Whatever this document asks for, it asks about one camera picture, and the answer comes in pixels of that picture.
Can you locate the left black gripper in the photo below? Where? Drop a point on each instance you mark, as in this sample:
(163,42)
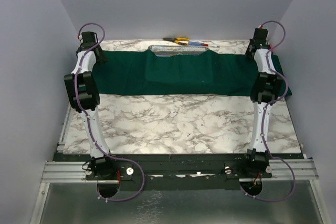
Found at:
(101,58)

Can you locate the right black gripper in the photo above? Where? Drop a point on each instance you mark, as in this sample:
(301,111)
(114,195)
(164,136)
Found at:
(247,53)

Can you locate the dark green surgical cloth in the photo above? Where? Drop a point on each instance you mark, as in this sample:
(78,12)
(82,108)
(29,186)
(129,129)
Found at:
(144,73)

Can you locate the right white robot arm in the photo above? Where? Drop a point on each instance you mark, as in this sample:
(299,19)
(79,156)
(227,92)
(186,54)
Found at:
(265,91)

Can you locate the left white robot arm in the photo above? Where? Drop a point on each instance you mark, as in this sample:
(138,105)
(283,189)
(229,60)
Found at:
(83,93)

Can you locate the metal mesh instrument tray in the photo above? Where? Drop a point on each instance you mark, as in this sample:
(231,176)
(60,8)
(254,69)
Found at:
(168,51)

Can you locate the blue red pen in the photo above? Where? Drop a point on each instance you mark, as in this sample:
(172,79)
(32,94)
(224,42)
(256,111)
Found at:
(201,44)

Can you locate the yellow handled pliers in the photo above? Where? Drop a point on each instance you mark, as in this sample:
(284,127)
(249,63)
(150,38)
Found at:
(179,40)

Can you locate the aluminium extrusion frame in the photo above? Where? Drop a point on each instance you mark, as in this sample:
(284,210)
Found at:
(57,172)

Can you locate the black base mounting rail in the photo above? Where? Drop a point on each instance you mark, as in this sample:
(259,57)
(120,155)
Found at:
(181,171)

